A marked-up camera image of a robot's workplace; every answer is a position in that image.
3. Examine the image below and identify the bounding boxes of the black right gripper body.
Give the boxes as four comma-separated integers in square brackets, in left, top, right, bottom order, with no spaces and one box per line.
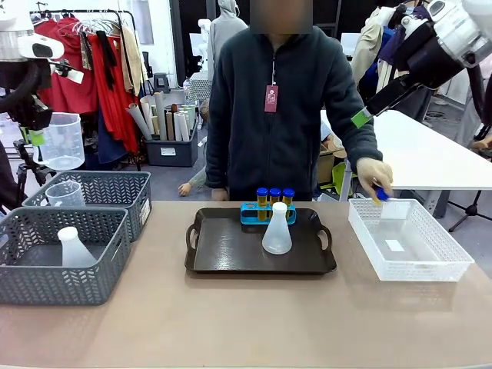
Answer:
[395,21,466,90]

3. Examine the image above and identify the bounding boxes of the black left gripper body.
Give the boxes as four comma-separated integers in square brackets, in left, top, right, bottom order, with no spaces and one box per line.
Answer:
[7,94,54,132]

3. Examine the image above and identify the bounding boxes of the clear plastic measuring beaker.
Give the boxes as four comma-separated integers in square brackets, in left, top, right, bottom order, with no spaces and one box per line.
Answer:
[33,112,86,171]
[45,181,86,208]

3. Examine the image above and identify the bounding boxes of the white plastic conical flask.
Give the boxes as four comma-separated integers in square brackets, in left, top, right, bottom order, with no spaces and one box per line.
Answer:
[261,201,294,255]
[57,226,98,268]

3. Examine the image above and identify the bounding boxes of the person's left forearm dark sleeve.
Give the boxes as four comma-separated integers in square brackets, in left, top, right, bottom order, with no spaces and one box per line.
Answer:
[337,107,384,167]

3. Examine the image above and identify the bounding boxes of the person's right forearm dark sleeve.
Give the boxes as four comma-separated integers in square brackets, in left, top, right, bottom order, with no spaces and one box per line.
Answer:
[205,130,232,191]

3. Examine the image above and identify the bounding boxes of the person's left hand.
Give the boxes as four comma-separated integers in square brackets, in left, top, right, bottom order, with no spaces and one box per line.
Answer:
[356,157,395,201]

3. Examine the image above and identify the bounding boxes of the red jacket garment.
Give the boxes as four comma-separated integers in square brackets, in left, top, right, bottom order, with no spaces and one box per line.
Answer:
[33,18,100,115]

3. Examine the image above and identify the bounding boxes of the beige coat on mannequin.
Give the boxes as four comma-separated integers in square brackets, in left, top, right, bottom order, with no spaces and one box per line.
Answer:
[351,5,390,78]

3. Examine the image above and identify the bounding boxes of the white background table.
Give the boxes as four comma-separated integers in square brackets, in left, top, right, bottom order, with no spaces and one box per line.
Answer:
[321,109,492,218]

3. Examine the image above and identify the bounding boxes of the long red dress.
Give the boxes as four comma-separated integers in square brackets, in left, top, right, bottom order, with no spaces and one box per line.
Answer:
[90,32,140,154]

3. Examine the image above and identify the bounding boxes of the brown cardboard box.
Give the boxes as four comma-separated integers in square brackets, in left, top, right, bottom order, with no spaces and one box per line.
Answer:
[315,134,347,186]

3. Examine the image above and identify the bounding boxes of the black hanging scarf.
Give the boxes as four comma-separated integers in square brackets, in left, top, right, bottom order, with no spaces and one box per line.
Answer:
[95,30,118,92]

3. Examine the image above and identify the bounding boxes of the grey basket holding beakers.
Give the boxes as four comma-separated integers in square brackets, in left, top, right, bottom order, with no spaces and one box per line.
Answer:
[22,171,152,243]

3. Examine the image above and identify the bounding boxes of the grey paper roll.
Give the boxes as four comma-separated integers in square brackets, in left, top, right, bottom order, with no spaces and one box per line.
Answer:
[125,102,153,141]

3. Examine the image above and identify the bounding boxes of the beige hanging garment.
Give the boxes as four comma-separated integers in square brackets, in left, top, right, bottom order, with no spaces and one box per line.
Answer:
[121,25,149,97]

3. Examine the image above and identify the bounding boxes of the maroon hang tag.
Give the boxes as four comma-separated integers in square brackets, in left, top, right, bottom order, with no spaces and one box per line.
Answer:
[264,85,280,114]

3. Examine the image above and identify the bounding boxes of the tall grey cardboard tube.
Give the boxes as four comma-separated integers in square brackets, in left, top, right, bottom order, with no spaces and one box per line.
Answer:
[154,91,168,141]

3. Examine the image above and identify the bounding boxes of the person in dark fleece jacket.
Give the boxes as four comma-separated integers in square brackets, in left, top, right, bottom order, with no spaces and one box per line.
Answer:
[205,0,385,203]

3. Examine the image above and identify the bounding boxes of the grey plastic stool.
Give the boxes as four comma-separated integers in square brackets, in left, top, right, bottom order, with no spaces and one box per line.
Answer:
[152,71,171,94]

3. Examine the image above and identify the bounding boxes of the grey storage bin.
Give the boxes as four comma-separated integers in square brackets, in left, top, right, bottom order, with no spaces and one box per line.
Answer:
[145,125,199,168]

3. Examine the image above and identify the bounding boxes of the black stand tripod legs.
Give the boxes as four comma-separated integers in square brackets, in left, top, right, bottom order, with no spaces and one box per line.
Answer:
[447,190,492,233]

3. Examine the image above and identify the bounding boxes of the white paper roll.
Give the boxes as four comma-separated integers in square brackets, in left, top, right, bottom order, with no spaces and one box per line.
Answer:
[173,111,190,142]

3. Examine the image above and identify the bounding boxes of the grey basket holding flasks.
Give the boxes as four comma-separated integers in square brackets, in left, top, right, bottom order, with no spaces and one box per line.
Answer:
[0,207,131,307]

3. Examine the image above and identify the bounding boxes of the white plastic mesh basket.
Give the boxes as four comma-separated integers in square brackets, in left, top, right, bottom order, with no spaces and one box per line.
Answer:
[347,198,475,282]

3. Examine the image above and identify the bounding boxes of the blue test tube rack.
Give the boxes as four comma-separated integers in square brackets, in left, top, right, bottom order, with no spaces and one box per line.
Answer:
[240,202,298,226]

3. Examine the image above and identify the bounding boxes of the black serving tray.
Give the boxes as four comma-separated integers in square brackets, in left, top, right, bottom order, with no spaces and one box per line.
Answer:
[184,207,337,274]

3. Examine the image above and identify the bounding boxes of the black camera tripod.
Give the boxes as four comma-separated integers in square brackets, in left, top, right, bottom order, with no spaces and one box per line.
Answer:
[12,138,58,207]

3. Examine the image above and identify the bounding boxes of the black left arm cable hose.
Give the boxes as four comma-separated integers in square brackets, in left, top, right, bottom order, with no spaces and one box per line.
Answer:
[0,60,53,115]

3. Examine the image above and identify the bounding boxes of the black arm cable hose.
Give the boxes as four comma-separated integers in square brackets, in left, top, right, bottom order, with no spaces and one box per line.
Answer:
[467,63,492,128]
[0,60,53,115]

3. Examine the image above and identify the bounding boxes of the wrist camera on white mount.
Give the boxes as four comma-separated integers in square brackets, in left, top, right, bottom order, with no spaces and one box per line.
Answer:
[388,2,430,38]
[49,58,85,85]

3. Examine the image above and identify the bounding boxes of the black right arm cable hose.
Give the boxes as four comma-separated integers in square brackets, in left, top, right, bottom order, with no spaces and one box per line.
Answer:
[467,63,492,128]

